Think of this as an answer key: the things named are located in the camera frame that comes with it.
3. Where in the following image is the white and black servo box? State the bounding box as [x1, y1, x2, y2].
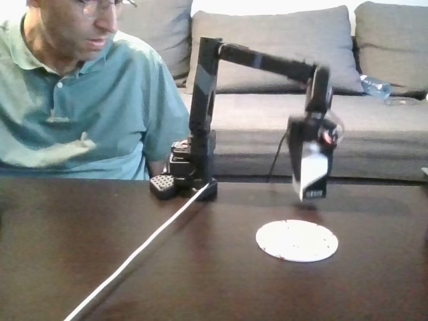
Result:
[298, 142, 330, 202]

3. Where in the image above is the grey fabric sofa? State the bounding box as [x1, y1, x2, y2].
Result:
[113, 0, 428, 183]

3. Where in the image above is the white round coaster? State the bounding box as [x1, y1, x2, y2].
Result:
[255, 219, 339, 263]

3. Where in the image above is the clear plastic water bottle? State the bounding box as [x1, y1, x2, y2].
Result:
[359, 74, 392, 100]

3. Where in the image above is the clear plastic wrapper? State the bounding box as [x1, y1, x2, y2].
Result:
[384, 96, 421, 107]

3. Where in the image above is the grey sofa back cushion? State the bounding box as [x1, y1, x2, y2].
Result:
[185, 5, 365, 96]
[113, 0, 194, 88]
[353, 1, 428, 98]

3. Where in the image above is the black perforated clamp block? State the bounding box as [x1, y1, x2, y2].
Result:
[149, 173, 175, 201]

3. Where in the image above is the person in green shirt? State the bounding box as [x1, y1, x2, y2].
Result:
[0, 0, 191, 181]

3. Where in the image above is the thin black cable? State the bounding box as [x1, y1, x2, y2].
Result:
[267, 132, 290, 184]

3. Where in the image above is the black camera box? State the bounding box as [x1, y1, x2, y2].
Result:
[319, 125, 339, 150]

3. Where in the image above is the white cable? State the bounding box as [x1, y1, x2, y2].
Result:
[63, 179, 218, 321]

